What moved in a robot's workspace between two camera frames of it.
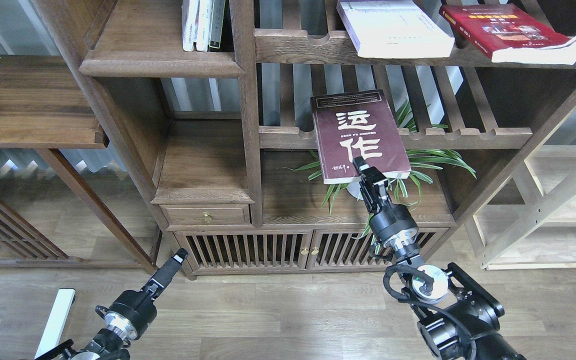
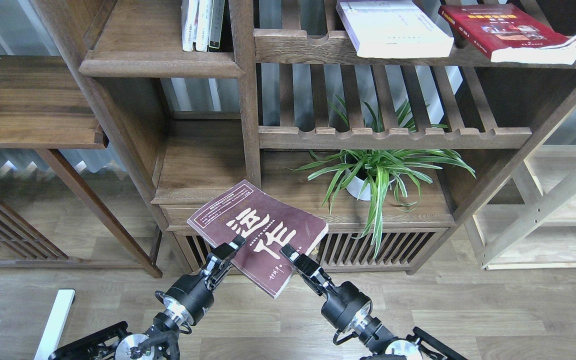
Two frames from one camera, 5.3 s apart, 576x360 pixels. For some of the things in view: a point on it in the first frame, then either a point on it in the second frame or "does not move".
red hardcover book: [506, 34] does not move
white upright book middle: [204, 25] does not move
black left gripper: [133, 311] to [192, 295]
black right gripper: [394, 224] to [344, 303]
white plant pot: [354, 188] does not move
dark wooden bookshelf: [321, 138] does not move
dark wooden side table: [32, 102] does not move
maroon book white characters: [359, 124] to [268, 223]
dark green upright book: [218, 13] does not move
